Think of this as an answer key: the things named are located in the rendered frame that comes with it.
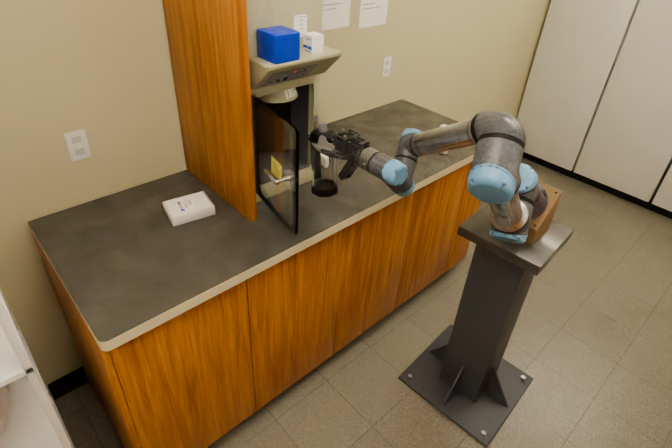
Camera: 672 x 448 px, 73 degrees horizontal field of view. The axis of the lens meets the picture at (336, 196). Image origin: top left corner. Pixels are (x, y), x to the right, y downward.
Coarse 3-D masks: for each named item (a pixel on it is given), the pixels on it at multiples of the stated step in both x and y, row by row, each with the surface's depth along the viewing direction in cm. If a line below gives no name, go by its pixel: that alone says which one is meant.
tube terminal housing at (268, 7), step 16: (256, 0) 142; (272, 0) 145; (288, 0) 149; (304, 0) 154; (320, 0) 158; (256, 16) 144; (272, 16) 148; (288, 16) 152; (320, 16) 161; (256, 32) 146; (320, 32) 164; (256, 48) 149; (304, 80) 169; (304, 176) 192
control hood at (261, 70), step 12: (300, 48) 161; (324, 48) 163; (252, 60) 147; (264, 60) 147; (300, 60) 149; (312, 60) 153; (324, 60) 158; (336, 60) 164; (252, 72) 149; (264, 72) 144; (276, 72) 147; (312, 72) 164; (324, 72) 170; (252, 84) 151
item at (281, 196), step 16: (256, 96) 153; (256, 112) 155; (272, 112) 144; (256, 128) 159; (272, 128) 147; (288, 128) 137; (272, 144) 150; (288, 144) 140; (288, 160) 143; (272, 192) 162; (288, 192) 150; (272, 208) 166; (288, 208) 153; (288, 224) 157
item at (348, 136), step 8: (336, 136) 150; (344, 136) 149; (352, 136) 150; (336, 144) 152; (344, 144) 149; (352, 144) 148; (360, 144) 145; (368, 144) 147; (336, 152) 153; (344, 152) 150; (352, 152) 151; (360, 152) 146
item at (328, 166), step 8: (312, 152) 162; (320, 152) 159; (312, 160) 163; (320, 160) 161; (328, 160) 161; (336, 160) 165; (312, 168) 165; (320, 168) 162; (328, 168) 163; (336, 168) 166; (312, 176) 167; (320, 176) 164; (328, 176) 164; (336, 176) 168; (312, 184) 169; (320, 184) 166; (328, 184) 166; (336, 184) 169
